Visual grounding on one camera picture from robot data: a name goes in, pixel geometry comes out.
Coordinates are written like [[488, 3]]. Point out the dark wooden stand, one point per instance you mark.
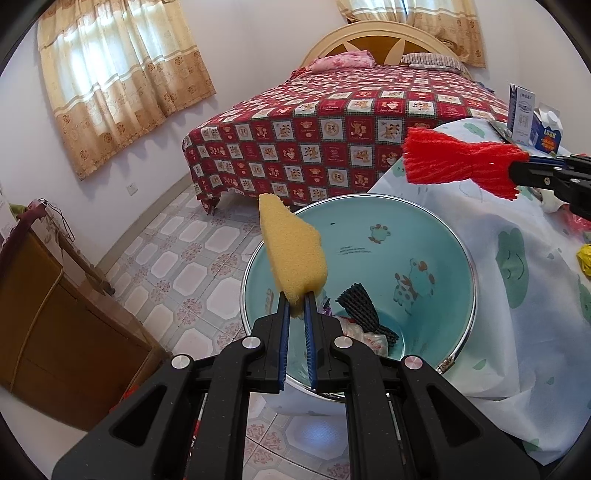
[[78, 263]]

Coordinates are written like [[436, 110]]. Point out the blue white milk carton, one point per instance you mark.
[[547, 134]]

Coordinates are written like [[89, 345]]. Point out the yellow sponge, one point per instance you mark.
[[291, 249]]

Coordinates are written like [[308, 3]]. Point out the pink pillow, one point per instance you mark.
[[341, 61]]

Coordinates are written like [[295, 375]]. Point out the teal enamel basin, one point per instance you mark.
[[415, 240]]

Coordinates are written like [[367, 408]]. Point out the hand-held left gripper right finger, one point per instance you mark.
[[310, 355]]

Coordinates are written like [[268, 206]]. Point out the narrow beige curtain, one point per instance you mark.
[[452, 32]]

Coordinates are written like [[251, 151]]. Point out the wide beige curtain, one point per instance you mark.
[[115, 83]]

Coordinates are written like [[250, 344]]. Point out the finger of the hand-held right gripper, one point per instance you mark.
[[577, 161], [535, 174]]

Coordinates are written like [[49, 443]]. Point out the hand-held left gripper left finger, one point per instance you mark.
[[284, 350]]

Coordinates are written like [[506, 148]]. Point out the dark flat packet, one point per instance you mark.
[[501, 130]]

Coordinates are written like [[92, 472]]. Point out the striped pillow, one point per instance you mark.
[[434, 61]]

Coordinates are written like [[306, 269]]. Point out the purple snack wrapper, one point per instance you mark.
[[327, 305]]

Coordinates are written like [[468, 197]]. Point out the black foam net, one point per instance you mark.
[[358, 302]]

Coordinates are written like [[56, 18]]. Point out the yellow plastic bag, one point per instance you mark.
[[585, 261]]

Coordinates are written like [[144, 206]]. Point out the bed with red quilt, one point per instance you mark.
[[323, 129]]

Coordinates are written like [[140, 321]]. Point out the tall white carton box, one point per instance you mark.
[[521, 115]]

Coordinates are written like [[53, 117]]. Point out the brown cardboard box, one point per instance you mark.
[[69, 323]]

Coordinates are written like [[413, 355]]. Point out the plain clear plastic bag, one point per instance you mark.
[[551, 201]]

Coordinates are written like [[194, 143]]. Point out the red foam net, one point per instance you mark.
[[452, 161]]

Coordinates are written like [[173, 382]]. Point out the cream wooden headboard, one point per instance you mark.
[[364, 28]]

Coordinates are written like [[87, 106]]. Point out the table with cloud tablecloth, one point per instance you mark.
[[508, 323]]

